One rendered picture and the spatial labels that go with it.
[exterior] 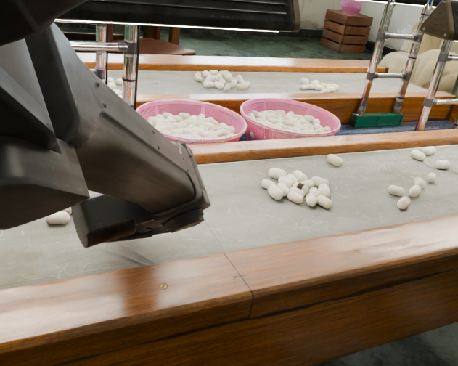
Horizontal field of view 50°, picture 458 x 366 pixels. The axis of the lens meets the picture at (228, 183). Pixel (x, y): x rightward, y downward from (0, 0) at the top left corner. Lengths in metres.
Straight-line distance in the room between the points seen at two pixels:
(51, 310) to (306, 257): 0.36
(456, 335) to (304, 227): 1.24
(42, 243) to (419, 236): 0.60
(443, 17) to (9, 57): 1.01
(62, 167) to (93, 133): 0.04
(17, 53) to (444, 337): 1.90
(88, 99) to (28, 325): 0.41
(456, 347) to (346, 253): 1.24
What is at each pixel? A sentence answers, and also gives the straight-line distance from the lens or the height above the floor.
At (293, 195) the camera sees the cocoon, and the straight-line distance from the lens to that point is 0.93.
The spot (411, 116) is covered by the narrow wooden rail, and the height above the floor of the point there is 0.69.
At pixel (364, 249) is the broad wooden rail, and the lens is 0.81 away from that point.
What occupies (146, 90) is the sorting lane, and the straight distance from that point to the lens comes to 1.46.
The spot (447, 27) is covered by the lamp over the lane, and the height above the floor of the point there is 1.06.
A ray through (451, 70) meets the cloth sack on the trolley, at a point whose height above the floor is 0.52.
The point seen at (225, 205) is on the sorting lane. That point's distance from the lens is 0.89.
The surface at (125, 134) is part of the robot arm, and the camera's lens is 0.29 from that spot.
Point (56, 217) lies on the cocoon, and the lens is 0.80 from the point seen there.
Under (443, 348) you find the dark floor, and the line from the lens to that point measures 1.95.
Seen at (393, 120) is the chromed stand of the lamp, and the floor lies 0.69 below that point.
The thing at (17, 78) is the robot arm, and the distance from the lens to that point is 0.17.
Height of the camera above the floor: 1.18
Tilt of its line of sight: 27 degrees down
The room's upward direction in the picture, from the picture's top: 9 degrees clockwise
